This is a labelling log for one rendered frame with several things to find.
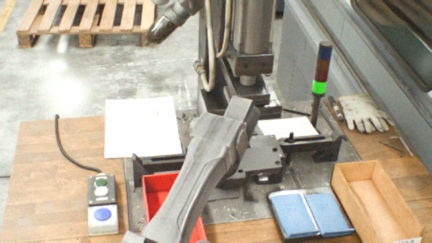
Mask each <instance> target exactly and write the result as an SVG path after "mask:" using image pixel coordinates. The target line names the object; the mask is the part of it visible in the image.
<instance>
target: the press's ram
mask: <svg viewBox="0 0 432 243"><path fill-rule="evenodd" d="M217 60H218V62H219V65H220V66H221V69H222V72H223V75H224V77H225V80H226V82H227V86H224V88H214V89H213V90H212V91H209V92H208V91H206V90H205V89H201V90H200V104H201V107H202V111H203V112H205V111H206V112H209V113H212V114H214V115H219V116H224V114H225V111H226V109H227V107H228V106H229V104H230V101H231V99H232V97H233V96H237V97H242V98H245V99H250V100H253V104H254V106H255V107H257V108H258V109H259V110H260V112H261V116H260V118H259V119H277V118H281V111H282V104H281V102H280V100H279V98H278V96H277V95H276V93H275V91H274V89H273V87H272V85H271V84H270V85H266V84H265V81H264V80H263V77H262V76H261V74H259V75H247V76H241V77H240V78H235V76H233V71H232V68H231V66H230V63H229V62H228V61H227V60H226V59H225V58H222V57H217Z"/></svg>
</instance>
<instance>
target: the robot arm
mask: <svg viewBox="0 0 432 243"><path fill-rule="evenodd" d="M260 116H261V112H260V110H259V109H258V108H257V107H255V106H254V104H253V100H250V99H245V98H242V97H237V96H233V97H232V99H231V101H230V103H229V106H228V107H227V109H226V111H225V114H224V116H219V115H214V114H212V113H209V112H206V111H205V112H203V113H202V115H201V116H200V117H195V118H193V120H192V121H191V124H190V126H189V129H188V134H189V136H190V138H191V143H190V144H189V145H188V152H187V155H186V158H185V161H184V164H183V167H182V169H181V171H180V173H179V174H178V176H177V178H176V180H175V183H174V185H173V186H172V188H171V190H170V192H169V194H168V195H167V197H166V199H165V201H164V203H163V205H162V206H161V208H160V209H159V210H158V211H157V214H156V215H155V216H154V217H153V218H152V220H151V221H150V222H149V223H148V224H147V225H145V226H144V228H143V230H142V232H141V234H140V235H139V234H136V233H133V232H130V231H127V232H126V234H125V236H124V238H123V240H122V243H190V240H191V237H192V233H193V231H194V228H195V225H196V222H197V221H198V219H199V218H200V216H201V214H202V211H203V209H204V207H205V205H206V203H211V202H215V201H216V200H221V199H227V198H230V199H237V198H239V197H240V195H241V193H240V187H241V186H242V184H243V182H244V178H245V177H246V176H245V173H249V174H250V175H253V176H264V177H266V176H270V175H271V174H278V173H279V171H280V170H281V168H282V165H281V159H280V155H279V149H278V146H277V145H276V146H263V147H256V148H246V146H248V144H249V142H250V139H251V137H252V134H253V132H254V129H255V127H256V125H257V124H258V121H259V118H260Z"/></svg>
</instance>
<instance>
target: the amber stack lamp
mask: <svg viewBox="0 0 432 243"><path fill-rule="evenodd" d="M330 62H331V60H321V59H319V58H318V57H317V62H316V69H317V70H318V71H320V72H327V71H329V66H330Z"/></svg>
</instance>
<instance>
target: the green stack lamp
mask: <svg viewBox="0 0 432 243"><path fill-rule="evenodd" d="M326 86H327V82H325V83H319V82H315V80H313V88H312V90H313V92H315V93H317V94H323V93H325V90H326Z"/></svg>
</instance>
